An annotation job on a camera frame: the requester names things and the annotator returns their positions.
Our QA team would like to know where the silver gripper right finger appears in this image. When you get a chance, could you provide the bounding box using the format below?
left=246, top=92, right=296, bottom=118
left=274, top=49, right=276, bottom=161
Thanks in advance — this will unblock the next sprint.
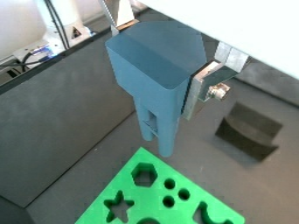
left=182, top=42, right=250, bottom=120

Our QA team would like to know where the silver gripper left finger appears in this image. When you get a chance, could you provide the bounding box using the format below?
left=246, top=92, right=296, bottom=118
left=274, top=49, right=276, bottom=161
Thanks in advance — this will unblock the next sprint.
left=99, top=0, right=139, bottom=36

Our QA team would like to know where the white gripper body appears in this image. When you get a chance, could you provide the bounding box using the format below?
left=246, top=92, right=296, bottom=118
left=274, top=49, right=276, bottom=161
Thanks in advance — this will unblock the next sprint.
left=139, top=0, right=299, bottom=79

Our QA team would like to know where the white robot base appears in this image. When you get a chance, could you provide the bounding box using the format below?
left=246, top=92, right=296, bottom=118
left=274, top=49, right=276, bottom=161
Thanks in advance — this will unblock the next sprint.
left=13, top=0, right=92, bottom=67

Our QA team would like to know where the black curved fixture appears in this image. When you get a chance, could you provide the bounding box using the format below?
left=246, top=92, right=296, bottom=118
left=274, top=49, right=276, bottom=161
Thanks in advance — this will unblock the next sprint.
left=215, top=102, right=283, bottom=161

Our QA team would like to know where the green shape sorter block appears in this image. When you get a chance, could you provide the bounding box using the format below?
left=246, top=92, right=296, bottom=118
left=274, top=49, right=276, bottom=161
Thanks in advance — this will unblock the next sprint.
left=75, top=148, right=246, bottom=224

